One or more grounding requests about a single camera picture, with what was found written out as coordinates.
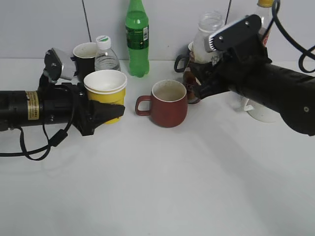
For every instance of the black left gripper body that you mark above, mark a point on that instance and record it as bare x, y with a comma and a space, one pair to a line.
67, 103

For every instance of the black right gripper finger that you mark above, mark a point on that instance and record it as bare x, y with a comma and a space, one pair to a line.
201, 71
207, 89

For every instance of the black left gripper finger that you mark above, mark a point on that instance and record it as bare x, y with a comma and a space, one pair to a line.
105, 112

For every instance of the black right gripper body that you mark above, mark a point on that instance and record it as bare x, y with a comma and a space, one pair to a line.
236, 65

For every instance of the yellow paper cup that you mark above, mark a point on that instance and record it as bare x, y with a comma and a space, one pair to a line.
106, 86

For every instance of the milk bottle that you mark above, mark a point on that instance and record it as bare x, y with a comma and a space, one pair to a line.
209, 22

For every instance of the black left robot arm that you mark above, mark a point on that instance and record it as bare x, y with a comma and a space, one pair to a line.
21, 108

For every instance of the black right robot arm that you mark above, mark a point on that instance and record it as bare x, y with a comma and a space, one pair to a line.
287, 92

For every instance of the brown coffee drink bottle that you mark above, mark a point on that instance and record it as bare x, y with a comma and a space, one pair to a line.
189, 79

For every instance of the white ceramic mug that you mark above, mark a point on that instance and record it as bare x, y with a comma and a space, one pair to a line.
258, 111

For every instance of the red ceramic mug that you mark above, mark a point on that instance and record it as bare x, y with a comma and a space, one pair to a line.
167, 105

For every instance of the black mug white inside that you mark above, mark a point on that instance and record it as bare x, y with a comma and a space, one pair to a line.
84, 57

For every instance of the clear water bottle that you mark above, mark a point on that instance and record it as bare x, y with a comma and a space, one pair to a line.
105, 59

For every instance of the cola bottle yellow cap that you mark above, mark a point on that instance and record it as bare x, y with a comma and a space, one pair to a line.
264, 11

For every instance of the green soda bottle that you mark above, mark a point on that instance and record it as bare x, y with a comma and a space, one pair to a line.
137, 38

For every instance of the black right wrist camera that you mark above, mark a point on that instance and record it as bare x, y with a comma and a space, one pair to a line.
233, 34

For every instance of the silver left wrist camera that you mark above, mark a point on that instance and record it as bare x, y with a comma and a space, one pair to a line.
58, 65

